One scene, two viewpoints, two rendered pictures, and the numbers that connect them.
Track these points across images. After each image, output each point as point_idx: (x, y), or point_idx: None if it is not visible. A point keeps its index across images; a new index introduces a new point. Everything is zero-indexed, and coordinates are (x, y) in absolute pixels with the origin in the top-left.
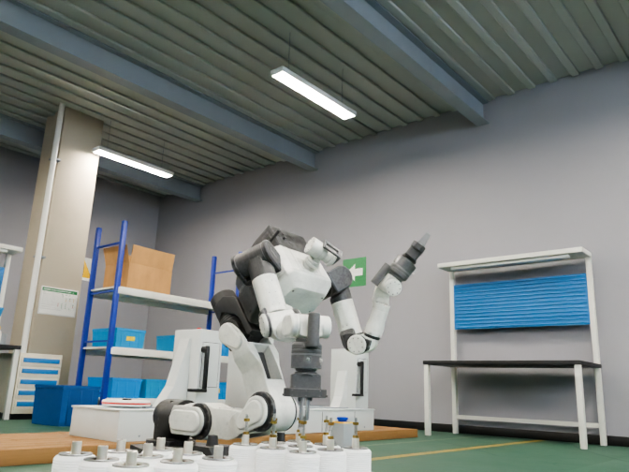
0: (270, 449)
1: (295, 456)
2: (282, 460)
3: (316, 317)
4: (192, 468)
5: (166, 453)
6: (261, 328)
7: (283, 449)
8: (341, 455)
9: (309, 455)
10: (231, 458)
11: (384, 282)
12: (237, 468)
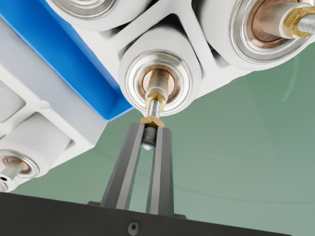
0: (73, 18)
1: (136, 108)
2: (119, 25)
3: None
4: (15, 188)
5: None
6: None
7: (113, 8)
8: (271, 67)
9: (164, 115)
10: (37, 174)
11: None
12: (52, 161)
